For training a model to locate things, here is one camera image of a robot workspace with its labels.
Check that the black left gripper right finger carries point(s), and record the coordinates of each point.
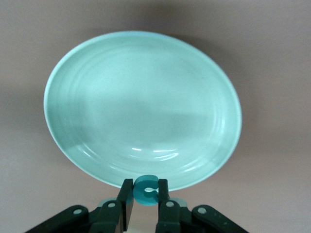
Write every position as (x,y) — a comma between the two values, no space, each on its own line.
(167,213)

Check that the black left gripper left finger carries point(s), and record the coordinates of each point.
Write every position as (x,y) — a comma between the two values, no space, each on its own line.
(121,208)

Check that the teal foam letter c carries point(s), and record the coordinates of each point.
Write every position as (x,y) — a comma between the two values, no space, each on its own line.
(139,194)

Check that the pale green round plate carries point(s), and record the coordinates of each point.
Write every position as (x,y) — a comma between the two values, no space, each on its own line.
(141,109)

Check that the brown table cover sheet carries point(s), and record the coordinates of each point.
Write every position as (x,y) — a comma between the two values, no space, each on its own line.
(24,121)

